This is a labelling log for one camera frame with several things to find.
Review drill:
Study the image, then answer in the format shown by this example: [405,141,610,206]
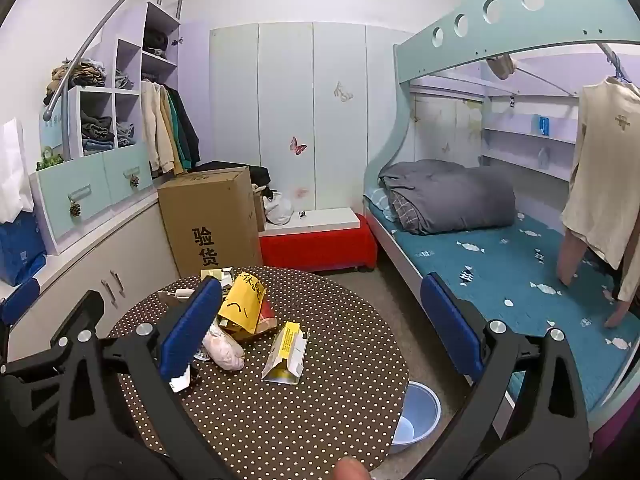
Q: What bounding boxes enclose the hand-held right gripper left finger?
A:
[52,276,236,480]

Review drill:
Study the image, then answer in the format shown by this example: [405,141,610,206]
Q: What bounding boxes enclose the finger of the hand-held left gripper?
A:
[50,289,107,348]
[0,277,42,328]

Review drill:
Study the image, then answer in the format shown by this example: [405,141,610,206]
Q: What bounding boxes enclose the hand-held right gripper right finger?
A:
[415,272,596,480]

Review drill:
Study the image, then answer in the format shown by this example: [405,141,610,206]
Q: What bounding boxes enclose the white paper scrap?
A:
[159,287,197,306]

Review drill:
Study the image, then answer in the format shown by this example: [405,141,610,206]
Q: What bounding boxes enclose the pink white plastic wrapper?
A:
[201,321,246,372]

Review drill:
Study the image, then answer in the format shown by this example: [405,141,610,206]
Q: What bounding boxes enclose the yellow paper bag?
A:
[216,271,266,337]

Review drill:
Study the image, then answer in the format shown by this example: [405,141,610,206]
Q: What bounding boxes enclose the light blue plastic bin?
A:
[389,380,443,455]

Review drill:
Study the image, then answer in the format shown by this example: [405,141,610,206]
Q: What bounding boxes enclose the yellow white carton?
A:
[261,321,310,386]

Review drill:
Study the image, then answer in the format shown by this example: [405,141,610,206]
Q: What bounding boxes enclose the person's right hand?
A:
[334,456,370,480]

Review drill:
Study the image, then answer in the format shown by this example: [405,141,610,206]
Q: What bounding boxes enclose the blue shopping bag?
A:
[0,210,48,287]

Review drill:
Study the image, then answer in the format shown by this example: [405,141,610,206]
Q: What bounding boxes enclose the teal quilted bed mattress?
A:
[365,195,640,411]

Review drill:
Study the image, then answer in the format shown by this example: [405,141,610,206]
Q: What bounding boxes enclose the low white cabinet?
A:
[0,187,183,361]

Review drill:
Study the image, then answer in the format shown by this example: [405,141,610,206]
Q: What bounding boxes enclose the large cardboard box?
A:
[157,166,264,278]

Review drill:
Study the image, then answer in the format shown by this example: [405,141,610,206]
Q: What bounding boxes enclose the grey duvet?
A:
[378,159,516,236]

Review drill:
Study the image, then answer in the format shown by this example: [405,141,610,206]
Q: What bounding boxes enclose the pink hanging garment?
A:
[556,227,633,330]

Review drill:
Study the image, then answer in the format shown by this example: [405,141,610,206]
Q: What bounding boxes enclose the plaid pillow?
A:
[369,186,401,223]

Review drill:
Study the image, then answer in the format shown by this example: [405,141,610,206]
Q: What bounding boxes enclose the green plant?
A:
[36,147,65,171]

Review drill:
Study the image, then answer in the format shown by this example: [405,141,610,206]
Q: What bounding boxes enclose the brown polka-dot tablecloth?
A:
[102,266,411,476]

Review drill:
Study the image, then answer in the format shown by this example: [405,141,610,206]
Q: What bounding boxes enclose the red storage bench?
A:
[259,207,378,275]

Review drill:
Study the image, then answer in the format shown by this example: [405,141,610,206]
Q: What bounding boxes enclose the white plastic bag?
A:
[263,191,295,226]

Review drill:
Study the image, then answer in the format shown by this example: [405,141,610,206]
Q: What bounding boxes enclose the dark garment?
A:
[580,247,626,291]

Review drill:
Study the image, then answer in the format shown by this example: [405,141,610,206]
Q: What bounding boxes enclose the black clothes pile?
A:
[192,160,272,200]

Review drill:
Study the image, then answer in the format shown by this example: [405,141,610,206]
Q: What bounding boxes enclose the dark folded clothes stack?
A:
[80,110,115,156]

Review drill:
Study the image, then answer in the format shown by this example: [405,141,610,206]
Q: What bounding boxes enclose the metal handrail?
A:
[42,0,190,122]

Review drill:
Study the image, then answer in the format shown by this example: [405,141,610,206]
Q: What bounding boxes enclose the black jacket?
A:
[170,87,202,171]

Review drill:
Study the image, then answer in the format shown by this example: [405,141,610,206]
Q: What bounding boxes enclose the green jacket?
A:
[167,92,188,171]

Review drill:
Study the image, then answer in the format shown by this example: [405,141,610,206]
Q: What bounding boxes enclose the cream jacket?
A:
[141,80,176,176]

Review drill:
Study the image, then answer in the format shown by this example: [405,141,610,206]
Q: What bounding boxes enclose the purple cloth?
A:
[597,410,636,453]

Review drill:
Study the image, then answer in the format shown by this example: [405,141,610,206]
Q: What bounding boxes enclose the beige hanging shirt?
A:
[560,76,640,271]

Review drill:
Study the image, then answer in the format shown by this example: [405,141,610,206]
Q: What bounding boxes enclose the khaki folded clothes pile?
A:
[44,60,108,106]

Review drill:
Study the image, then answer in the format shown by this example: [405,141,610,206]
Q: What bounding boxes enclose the white wardrobe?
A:
[209,21,416,213]

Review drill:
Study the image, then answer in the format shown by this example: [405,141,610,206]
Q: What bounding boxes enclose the grey hanging cloth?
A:
[487,52,516,80]

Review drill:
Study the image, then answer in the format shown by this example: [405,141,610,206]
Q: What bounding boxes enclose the black folded clothes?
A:
[142,30,171,58]

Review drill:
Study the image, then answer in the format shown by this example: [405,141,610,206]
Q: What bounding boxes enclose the lilac stepped shelf unit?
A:
[29,1,211,256]

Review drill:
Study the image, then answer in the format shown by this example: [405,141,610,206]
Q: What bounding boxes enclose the blue clothes hanger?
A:
[597,42,633,83]

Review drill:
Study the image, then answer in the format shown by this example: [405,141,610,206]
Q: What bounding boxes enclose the lilac wall shelf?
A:
[480,77,586,181]

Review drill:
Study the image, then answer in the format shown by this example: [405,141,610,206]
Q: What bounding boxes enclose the bunk bed frame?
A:
[362,0,640,441]

